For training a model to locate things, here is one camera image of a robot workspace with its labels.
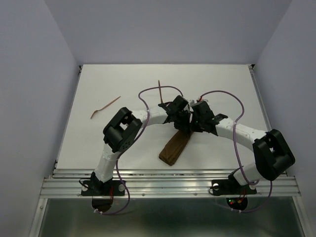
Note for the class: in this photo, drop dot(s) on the aluminium rail frame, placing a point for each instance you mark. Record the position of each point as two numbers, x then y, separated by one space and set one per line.
169 203

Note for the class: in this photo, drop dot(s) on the brown cloth napkin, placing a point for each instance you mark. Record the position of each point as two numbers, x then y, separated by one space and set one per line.
174 147

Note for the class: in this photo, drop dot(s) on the brown wooden knife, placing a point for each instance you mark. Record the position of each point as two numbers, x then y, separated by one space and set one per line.
160 92

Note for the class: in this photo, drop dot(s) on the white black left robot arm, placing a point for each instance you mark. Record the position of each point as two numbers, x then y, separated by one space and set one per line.
122 131

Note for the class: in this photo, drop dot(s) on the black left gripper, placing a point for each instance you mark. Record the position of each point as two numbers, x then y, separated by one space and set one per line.
185 126

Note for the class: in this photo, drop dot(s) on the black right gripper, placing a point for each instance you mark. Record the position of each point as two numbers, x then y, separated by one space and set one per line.
195 128

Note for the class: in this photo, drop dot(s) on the brown wooden fork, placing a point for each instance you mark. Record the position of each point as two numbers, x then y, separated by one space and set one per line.
106 106

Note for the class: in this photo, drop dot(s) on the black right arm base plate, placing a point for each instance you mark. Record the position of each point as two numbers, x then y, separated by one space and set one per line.
221 187

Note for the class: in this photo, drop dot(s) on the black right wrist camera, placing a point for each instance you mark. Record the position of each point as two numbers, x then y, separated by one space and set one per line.
201 110

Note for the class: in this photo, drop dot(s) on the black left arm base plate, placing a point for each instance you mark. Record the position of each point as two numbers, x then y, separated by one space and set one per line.
114 188

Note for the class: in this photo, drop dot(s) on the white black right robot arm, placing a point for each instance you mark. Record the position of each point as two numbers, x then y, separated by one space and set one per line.
272 155

